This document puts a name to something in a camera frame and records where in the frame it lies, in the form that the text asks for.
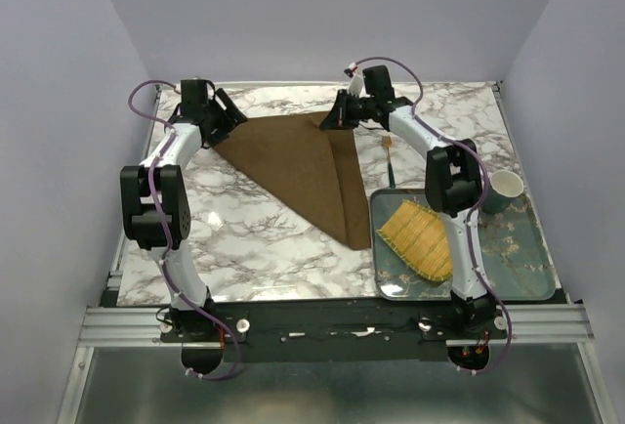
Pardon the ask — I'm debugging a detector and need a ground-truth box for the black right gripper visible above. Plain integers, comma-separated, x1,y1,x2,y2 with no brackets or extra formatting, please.
318,90,375,132

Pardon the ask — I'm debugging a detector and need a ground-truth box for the gold fork teal handle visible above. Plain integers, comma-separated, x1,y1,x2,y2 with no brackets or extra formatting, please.
382,135,396,189

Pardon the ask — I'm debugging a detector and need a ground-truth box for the brown cloth napkin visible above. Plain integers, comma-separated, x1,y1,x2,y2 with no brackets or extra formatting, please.
215,112,371,250

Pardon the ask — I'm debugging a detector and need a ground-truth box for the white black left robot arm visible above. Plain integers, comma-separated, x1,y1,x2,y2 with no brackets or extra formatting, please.
120,78,247,341

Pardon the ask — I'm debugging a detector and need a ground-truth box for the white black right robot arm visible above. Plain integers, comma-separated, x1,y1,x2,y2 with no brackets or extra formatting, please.
319,63,497,338

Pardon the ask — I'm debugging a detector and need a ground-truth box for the teal mug white inside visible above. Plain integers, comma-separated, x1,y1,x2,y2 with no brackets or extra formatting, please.
481,170,524,214

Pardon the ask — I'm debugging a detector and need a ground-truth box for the yellow bamboo mat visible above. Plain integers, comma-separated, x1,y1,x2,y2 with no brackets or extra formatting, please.
377,200,453,282

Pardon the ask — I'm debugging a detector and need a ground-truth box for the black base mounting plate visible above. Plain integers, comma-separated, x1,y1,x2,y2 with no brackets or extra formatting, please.
160,298,507,368

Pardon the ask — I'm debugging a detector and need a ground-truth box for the teal floral metal tray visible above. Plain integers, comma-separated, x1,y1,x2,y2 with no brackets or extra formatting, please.
369,189,560,302

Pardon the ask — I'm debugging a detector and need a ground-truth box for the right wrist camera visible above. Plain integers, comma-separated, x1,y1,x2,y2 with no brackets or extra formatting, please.
347,74,364,97

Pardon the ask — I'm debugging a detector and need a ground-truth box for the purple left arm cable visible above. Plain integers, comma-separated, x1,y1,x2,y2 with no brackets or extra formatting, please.
127,80,241,382

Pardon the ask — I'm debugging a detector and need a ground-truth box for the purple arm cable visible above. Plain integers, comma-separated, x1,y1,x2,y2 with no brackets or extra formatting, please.
344,56,514,376
127,80,241,382

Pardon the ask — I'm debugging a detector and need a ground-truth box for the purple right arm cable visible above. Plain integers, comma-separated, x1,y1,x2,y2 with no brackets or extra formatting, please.
344,56,514,376

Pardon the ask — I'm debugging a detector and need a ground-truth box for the aluminium frame rail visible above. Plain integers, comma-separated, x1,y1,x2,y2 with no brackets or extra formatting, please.
78,299,595,348

